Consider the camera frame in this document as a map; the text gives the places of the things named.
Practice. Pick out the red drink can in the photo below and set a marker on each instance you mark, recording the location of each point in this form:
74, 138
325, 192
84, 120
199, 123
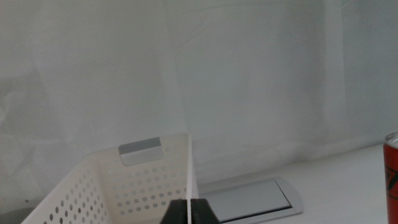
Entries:
391, 174

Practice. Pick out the white backdrop curtain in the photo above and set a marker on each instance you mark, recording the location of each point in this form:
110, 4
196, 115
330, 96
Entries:
217, 77

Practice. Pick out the white perforated plastic basket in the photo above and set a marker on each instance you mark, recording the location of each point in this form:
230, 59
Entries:
93, 186

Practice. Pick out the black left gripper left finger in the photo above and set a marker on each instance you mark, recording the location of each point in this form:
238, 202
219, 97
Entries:
175, 214

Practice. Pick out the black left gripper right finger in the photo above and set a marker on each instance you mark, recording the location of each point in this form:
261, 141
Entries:
202, 214

